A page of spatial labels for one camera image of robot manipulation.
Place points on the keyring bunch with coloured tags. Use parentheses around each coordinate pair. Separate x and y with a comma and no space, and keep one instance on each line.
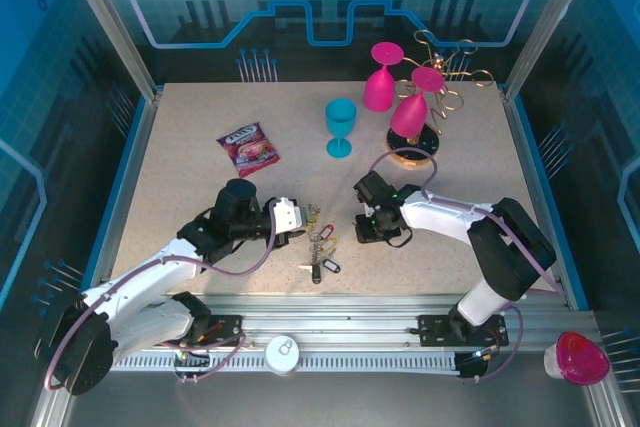
(327,231)

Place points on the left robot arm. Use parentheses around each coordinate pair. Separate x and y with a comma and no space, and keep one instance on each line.
(140,272)

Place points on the purple candy packet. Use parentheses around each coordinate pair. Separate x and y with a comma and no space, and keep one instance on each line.
(250,147)

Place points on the pink plastic goblet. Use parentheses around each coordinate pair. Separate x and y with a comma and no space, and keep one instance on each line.
(377,92)
(409,114)

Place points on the white can with pull tab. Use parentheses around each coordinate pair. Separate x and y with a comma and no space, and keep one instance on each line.
(283,354)

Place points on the blue plastic goblet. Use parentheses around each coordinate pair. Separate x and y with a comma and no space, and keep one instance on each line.
(341,117)

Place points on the white cup with pink lid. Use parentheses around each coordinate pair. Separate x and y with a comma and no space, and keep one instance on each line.
(580,359)

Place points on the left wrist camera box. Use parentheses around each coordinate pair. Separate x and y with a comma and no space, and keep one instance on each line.
(287,214)

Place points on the aluminium table rail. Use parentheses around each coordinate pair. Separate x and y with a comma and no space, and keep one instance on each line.
(325,312)

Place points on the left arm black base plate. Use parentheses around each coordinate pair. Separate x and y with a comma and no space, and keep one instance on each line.
(225,324)

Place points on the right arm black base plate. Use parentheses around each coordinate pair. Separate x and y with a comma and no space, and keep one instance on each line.
(435,329)

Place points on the aluminium side rail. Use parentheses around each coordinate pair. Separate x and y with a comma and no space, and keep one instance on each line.
(519,119)
(146,119)

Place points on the aluminium frame post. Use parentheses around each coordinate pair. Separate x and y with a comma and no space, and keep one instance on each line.
(550,22)
(114,22)

